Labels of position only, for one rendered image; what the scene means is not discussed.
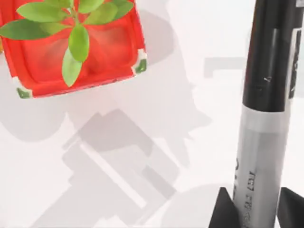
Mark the red square plant pot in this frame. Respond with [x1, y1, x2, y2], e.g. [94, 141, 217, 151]
[0, 0, 148, 100]

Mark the green leafy plant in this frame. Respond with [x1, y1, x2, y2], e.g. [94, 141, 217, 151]
[0, 0, 135, 87]

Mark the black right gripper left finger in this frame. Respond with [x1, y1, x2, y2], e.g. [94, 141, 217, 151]
[208, 187, 238, 228]

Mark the black and grey marker pen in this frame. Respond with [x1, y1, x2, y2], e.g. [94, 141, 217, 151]
[231, 0, 304, 228]

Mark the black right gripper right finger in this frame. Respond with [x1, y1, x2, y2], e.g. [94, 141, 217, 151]
[276, 187, 304, 228]

